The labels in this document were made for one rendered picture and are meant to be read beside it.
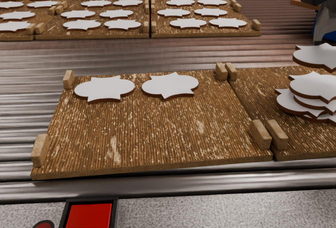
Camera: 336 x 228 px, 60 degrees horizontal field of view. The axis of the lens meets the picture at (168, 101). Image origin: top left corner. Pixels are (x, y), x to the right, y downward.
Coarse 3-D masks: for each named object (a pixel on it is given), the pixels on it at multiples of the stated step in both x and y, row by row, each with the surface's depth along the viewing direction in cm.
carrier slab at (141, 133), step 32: (64, 96) 68; (128, 96) 68; (224, 96) 68; (64, 128) 57; (96, 128) 57; (128, 128) 57; (160, 128) 57; (192, 128) 57; (224, 128) 57; (64, 160) 49; (96, 160) 49; (128, 160) 49; (160, 160) 49; (192, 160) 49; (224, 160) 50; (256, 160) 51
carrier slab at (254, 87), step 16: (240, 80) 75; (256, 80) 75; (272, 80) 75; (288, 80) 75; (240, 96) 68; (256, 96) 68; (272, 96) 68; (256, 112) 62; (272, 112) 62; (288, 128) 57; (304, 128) 57; (320, 128) 57; (272, 144) 53; (288, 144) 53; (304, 144) 53; (320, 144) 53
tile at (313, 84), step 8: (312, 72) 69; (296, 80) 66; (304, 80) 66; (312, 80) 66; (320, 80) 66; (328, 80) 66; (296, 88) 63; (304, 88) 63; (312, 88) 63; (320, 88) 63; (328, 88) 63; (304, 96) 61; (312, 96) 60; (320, 96) 60; (328, 96) 60
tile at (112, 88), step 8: (96, 80) 72; (104, 80) 72; (112, 80) 72; (120, 80) 72; (128, 80) 72; (80, 88) 69; (88, 88) 69; (96, 88) 69; (104, 88) 69; (112, 88) 69; (120, 88) 69; (128, 88) 69; (80, 96) 66; (88, 96) 66; (96, 96) 66; (104, 96) 66; (112, 96) 66; (120, 96) 67; (88, 104) 64
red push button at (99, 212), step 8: (72, 208) 42; (80, 208) 42; (88, 208) 42; (96, 208) 42; (104, 208) 42; (72, 216) 41; (80, 216) 41; (88, 216) 41; (96, 216) 41; (104, 216) 41; (72, 224) 40; (80, 224) 40; (88, 224) 40; (96, 224) 40; (104, 224) 40
